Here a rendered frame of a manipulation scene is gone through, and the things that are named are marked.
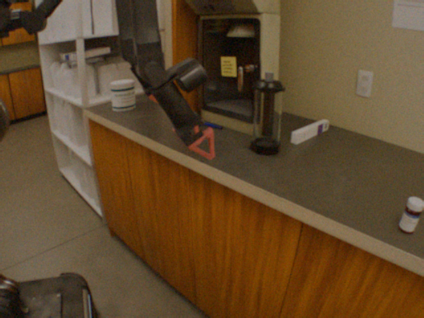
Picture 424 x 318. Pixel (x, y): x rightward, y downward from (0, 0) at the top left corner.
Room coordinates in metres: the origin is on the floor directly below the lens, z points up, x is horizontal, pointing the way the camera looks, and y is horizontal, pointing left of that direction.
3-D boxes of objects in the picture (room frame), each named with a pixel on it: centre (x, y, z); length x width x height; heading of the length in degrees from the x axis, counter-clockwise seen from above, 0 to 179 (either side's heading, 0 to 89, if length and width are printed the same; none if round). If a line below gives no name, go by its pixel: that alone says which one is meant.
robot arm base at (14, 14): (0.96, 0.73, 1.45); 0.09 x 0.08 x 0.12; 21
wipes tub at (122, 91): (1.51, 0.47, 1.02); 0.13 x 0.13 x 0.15
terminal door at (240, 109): (1.16, -0.06, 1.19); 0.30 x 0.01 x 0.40; 45
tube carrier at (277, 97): (0.94, -0.18, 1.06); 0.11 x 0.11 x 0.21
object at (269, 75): (0.94, -0.18, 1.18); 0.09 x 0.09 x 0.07
